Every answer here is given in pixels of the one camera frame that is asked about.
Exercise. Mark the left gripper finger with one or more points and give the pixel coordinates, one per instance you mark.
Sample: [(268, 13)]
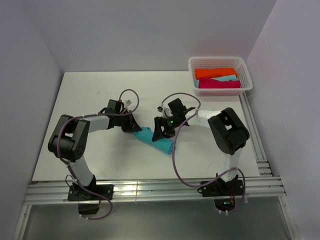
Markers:
[(132, 121), (129, 128)]

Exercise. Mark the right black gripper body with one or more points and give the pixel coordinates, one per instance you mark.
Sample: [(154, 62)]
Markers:
[(170, 123)]

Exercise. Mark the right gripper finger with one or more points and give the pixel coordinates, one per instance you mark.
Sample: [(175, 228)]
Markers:
[(158, 132), (167, 132)]

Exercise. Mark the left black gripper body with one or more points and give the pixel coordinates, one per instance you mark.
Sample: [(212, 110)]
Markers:
[(123, 120)]

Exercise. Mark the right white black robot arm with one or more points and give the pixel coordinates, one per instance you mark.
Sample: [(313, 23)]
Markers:
[(229, 133)]

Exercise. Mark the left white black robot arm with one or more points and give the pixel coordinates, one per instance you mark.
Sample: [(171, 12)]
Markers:
[(68, 143)]

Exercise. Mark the pink rolled t shirt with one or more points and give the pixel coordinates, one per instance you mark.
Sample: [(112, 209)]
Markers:
[(214, 83)]

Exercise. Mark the white plastic basket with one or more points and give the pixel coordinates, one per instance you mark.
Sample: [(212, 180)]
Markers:
[(213, 62)]

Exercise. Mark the orange rolled t shirt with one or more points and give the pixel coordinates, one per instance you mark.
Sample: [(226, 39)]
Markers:
[(214, 72)]

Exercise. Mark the light teal rolled t shirt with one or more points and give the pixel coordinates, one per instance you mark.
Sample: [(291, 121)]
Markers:
[(226, 78)]

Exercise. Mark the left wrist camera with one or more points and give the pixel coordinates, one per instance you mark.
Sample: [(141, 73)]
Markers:
[(115, 108)]

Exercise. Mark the aluminium rail frame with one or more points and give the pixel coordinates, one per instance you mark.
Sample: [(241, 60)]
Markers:
[(164, 209)]

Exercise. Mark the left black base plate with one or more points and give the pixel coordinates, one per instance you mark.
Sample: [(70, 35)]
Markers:
[(105, 191)]

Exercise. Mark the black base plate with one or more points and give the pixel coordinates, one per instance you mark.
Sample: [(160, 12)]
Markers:
[(105, 191), (220, 188)]

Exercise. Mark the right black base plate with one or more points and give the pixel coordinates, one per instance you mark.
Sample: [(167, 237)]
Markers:
[(220, 188)]

